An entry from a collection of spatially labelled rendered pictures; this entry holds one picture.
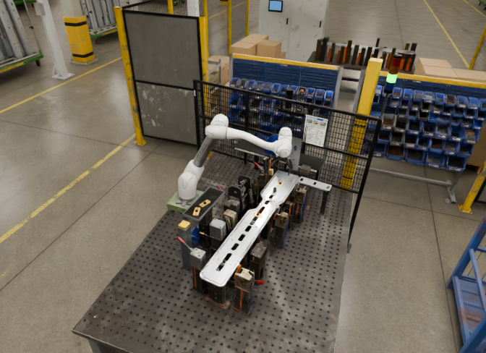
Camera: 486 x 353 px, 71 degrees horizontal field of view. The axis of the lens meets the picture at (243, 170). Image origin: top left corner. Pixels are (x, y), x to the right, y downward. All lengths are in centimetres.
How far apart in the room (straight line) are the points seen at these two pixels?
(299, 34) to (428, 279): 672
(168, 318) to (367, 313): 185
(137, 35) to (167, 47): 46
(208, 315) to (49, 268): 207
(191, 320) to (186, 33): 339
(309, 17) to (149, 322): 784
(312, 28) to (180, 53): 495
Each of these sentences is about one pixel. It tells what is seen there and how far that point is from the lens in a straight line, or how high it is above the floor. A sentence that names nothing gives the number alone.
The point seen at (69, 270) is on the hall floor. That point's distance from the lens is 397.
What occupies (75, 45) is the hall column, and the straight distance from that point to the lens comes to 1000.
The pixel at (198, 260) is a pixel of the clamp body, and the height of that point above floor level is 103.
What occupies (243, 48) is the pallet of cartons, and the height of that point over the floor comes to 103.
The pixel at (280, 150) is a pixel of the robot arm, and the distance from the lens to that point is 259.
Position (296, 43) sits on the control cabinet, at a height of 60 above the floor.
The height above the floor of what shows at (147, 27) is 179.
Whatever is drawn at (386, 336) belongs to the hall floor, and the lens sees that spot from 348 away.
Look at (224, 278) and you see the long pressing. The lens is 229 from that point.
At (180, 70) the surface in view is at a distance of 485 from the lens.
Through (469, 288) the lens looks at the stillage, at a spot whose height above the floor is 16.
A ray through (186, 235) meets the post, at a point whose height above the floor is 109.
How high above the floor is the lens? 280
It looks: 34 degrees down
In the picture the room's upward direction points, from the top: 1 degrees clockwise
